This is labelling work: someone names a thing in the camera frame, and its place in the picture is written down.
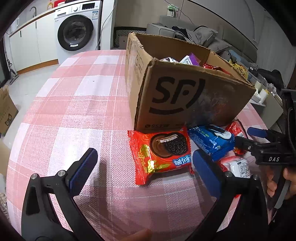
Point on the kitchen faucet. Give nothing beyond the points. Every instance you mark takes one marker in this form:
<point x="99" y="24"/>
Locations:
<point x="33" y="11"/>

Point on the blue oreo snack pack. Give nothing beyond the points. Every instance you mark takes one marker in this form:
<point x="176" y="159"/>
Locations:
<point x="215" y="141"/>

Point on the white marble coffee table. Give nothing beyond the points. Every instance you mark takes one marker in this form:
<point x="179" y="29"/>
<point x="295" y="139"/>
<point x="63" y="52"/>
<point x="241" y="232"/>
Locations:
<point x="267" y="103"/>

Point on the small cardboard box on floor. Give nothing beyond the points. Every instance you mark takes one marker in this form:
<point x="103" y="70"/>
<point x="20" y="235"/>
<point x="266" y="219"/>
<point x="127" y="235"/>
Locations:
<point x="8" y="110"/>

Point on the person's left hand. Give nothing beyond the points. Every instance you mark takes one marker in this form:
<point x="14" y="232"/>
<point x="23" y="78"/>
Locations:
<point x="142" y="235"/>

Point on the brown cardboard box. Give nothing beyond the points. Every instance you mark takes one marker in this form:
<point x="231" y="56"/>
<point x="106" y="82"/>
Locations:
<point x="166" y="95"/>

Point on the grey sofa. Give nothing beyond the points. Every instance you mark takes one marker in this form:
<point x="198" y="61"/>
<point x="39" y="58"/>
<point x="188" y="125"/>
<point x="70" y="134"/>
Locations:
<point x="218" y="40"/>

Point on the clothes pile on sofa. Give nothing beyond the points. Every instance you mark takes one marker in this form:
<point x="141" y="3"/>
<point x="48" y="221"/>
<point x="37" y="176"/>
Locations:
<point x="201" y="35"/>

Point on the red oreo snack bag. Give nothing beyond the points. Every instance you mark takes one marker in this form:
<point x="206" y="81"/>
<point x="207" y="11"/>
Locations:
<point x="159" y="152"/>

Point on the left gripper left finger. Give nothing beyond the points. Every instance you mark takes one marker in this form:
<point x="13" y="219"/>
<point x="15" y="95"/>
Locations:
<point x="39" y="219"/>

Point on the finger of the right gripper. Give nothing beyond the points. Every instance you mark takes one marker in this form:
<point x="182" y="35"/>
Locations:
<point x="243" y="144"/>
<point x="262" y="133"/>

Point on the white washing machine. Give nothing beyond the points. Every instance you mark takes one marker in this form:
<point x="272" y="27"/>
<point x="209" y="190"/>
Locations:
<point x="77" y="28"/>

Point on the yellow plastic bag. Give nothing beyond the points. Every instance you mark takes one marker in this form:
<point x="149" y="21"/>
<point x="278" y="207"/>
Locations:
<point x="239" y="68"/>

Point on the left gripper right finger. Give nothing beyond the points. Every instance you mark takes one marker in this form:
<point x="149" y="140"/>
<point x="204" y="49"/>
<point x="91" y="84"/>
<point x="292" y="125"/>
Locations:
<point x="250" y="218"/>

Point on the person's right hand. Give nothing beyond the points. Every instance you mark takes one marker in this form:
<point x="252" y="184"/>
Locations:
<point x="274" y="184"/>

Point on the white kitchen base cabinets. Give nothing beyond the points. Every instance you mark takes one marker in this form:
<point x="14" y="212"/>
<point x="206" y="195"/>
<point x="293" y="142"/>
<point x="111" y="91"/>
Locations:
<point x="34" y="44"/>

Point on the white red snack pack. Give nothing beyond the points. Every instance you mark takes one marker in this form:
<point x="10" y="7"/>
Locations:
<point x="238" y="166"/>

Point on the pink plaid tablecloth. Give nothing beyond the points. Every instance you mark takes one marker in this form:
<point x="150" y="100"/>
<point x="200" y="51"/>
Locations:
<point x="83" y="105"/>

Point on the white power strip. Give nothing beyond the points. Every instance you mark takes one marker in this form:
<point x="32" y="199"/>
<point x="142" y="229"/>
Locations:
<point x="171" y="11"/>

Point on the purple colourful snack pack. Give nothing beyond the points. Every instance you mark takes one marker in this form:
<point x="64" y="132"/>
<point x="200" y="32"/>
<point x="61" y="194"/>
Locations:
<point x="191" y="59"/>

